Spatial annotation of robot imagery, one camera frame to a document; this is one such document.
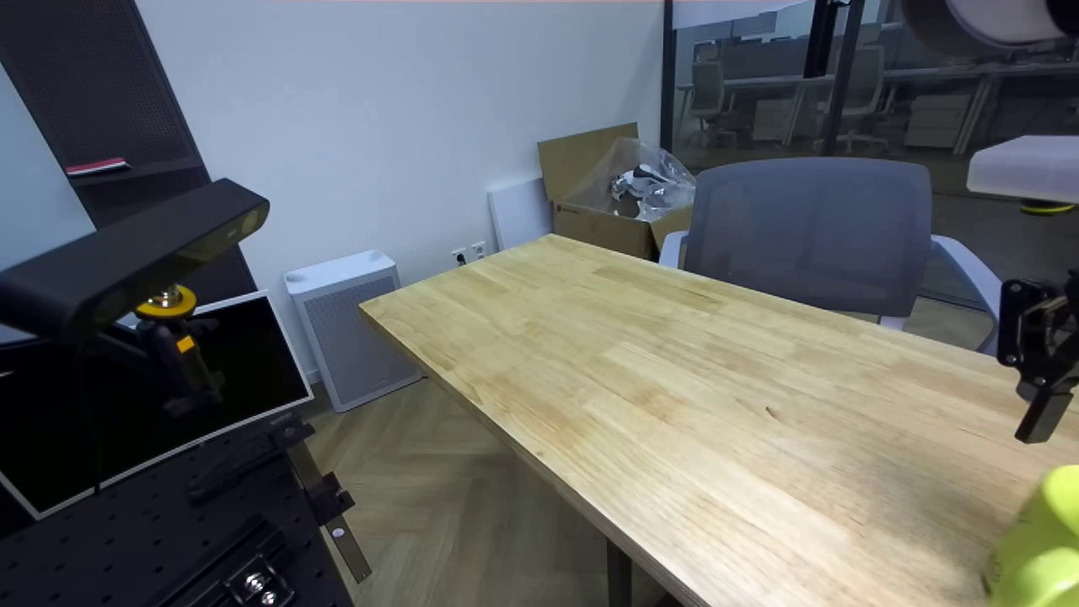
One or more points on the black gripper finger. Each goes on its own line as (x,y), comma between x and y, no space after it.
(1047,415)

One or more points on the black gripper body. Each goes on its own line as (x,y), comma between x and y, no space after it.
(1041,332)

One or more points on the green ceramic mug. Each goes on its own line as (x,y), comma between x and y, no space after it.
(1047,552)

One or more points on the grey office chair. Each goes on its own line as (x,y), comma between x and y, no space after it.
(812,231)

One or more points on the round white lamp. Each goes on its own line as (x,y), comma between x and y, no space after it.
(988,23)

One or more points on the clear plastic bag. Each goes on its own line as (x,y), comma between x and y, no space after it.
(647,187)

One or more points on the black table leg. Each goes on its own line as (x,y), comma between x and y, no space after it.
(619,576)

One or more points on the brown cardboard box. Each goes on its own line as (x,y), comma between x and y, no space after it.
(574,182)

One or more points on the white flat panel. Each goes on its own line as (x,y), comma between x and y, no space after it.
(517,210)

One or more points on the white air purifier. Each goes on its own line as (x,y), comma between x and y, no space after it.
(350,332)

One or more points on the black white-framed panel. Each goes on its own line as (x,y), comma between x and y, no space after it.
(253,359)

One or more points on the yellow black clamp knob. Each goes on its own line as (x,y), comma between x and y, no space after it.
(170,306)

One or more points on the black perforated breadboard table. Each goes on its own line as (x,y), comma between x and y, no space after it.
(138,541)

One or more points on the white wall socket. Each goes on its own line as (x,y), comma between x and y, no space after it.
(471,250)

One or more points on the black stereo camera bar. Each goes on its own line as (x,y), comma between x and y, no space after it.
(138,256)

